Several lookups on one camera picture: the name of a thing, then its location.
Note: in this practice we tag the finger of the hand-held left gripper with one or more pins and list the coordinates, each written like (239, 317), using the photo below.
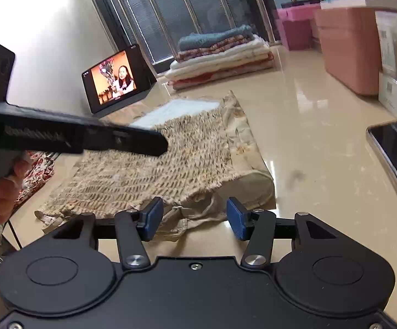
(126, 140)

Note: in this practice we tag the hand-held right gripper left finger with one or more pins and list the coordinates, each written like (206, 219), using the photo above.
(152, 217)

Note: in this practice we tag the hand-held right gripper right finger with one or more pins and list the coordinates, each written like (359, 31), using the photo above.
(237, 217)

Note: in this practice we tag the black tablet folio cover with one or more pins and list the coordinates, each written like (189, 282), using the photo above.
(147, 82)

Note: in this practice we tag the red floral garment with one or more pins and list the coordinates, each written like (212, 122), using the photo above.
(37, 178)

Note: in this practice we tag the teal folded knit cloth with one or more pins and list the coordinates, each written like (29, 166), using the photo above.
(212, 39)

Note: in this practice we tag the small white box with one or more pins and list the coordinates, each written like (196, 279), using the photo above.
(392, 94)

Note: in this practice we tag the black flat box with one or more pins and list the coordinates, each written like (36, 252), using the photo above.
(301, 4)

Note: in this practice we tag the magenta storage box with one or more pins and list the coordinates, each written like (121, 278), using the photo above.
(294, 34)
(299, 13)

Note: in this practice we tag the large pink storage box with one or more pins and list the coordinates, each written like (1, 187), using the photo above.
(349, 51)

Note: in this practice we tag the maroon floral folded cloth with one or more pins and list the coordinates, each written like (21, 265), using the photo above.
(219, 49)

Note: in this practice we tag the black tablet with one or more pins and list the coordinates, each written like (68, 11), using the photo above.
(112, 78)

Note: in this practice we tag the beige smocked dress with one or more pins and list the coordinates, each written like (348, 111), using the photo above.
(150, 164)

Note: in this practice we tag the red patterned folded cloth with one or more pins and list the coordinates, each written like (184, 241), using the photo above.
(219, 77)

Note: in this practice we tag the tall white carton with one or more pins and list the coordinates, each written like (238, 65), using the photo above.
(395, 41)

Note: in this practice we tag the cream folded cloth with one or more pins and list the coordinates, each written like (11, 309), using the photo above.
(219, 68)

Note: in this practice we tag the window security bars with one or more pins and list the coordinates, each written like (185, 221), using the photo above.
(184, 0)

